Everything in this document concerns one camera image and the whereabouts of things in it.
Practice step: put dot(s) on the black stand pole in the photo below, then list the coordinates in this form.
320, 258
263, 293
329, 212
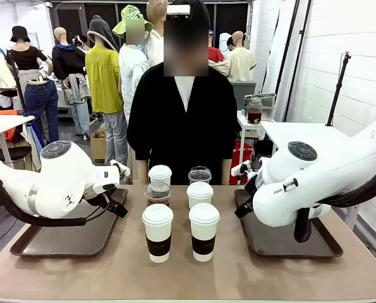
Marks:
17, 82

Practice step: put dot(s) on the white paper coffee cup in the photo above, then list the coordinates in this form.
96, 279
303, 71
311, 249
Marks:
157, 233
199, 194
160, 174
204, 233

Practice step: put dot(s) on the mannequin in yellow top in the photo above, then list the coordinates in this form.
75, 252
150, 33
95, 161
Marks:
104, 79

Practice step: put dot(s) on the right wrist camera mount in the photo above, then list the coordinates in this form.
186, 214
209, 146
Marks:
241, 170

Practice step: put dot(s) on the bald mannequin in white shirt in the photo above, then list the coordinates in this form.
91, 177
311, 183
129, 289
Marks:
154, 47

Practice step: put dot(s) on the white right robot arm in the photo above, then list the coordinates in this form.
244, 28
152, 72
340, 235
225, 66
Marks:
317, 186

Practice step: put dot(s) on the glass jar with red liquid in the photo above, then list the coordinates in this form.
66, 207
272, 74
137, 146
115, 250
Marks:
254, 112

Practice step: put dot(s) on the cardboard box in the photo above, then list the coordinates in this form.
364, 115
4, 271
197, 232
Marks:
98, 148

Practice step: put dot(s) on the clear plastic tea cup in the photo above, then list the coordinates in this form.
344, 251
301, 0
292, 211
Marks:
199, 175
157, 194

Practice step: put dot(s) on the red bag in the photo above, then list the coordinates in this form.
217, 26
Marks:
243, 154

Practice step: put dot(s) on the black tripod pole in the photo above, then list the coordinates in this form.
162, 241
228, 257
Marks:
337, 91

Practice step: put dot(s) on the person's right forearm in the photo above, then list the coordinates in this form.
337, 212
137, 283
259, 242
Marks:
142, 173

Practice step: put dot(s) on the large white table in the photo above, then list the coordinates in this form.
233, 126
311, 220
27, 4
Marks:
301, 132

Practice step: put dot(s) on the white desk with clothes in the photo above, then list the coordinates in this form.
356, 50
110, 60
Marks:
4, 121

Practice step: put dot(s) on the brown plastic tray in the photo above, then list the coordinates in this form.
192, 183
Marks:
279, 240
64, 233

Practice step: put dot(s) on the mannequin with black hat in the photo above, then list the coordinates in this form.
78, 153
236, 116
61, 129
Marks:
25, 57

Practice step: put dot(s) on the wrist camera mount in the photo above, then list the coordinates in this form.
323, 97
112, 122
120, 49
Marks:
241, 170
120, 167

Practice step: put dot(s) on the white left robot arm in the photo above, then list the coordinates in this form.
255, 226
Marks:
58, 186

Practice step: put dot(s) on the mannequin torso in jeans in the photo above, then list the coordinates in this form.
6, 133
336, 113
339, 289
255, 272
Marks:
40, 101

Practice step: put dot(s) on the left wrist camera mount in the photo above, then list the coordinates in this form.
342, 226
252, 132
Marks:
120, 167

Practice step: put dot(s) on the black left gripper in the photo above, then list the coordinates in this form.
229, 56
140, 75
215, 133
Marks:
100, 196

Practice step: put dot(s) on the mannequin in cream shirt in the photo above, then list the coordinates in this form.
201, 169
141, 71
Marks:
241, 63

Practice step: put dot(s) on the mannequin in black jacket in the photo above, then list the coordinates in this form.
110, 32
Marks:
69, 60

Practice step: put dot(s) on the small white side table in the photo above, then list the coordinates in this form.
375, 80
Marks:
246, 124

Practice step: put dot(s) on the gray bin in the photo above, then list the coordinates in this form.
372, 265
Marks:
243, 91

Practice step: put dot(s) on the black slanted light stand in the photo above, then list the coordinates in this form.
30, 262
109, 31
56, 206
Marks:
291, 63

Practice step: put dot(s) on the person in red shirt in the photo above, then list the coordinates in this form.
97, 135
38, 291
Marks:
215, 53

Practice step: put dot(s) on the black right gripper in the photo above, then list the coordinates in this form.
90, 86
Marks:
252, 186

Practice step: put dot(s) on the figure with green hat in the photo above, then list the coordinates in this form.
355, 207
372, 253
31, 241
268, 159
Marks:
132, 66

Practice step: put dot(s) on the person in black cardigan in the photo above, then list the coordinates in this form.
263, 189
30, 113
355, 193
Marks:
175, 126

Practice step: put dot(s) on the person's left forearm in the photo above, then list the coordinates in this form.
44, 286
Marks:
226, 172

